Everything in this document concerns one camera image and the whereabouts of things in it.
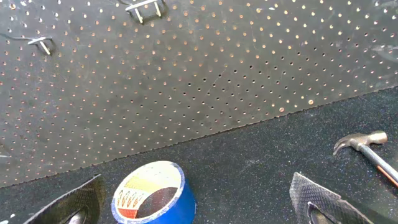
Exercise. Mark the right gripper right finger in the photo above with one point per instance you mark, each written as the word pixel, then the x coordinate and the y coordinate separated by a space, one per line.
pixel 314 193

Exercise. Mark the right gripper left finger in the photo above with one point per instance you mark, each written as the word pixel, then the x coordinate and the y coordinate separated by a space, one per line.
pixel 84 199

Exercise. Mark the hammer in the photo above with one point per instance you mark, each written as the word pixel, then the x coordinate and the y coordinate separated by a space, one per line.
pixel 360 141

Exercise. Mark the roll of blue tape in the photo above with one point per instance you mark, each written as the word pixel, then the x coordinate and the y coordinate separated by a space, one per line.
pixel 183 208

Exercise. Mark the black pegboard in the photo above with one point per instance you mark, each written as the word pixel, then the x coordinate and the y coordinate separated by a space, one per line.
pixel 199 62

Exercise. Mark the metal hook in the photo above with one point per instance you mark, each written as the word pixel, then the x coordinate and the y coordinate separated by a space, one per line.
pixel 39 40
pixel 141 5

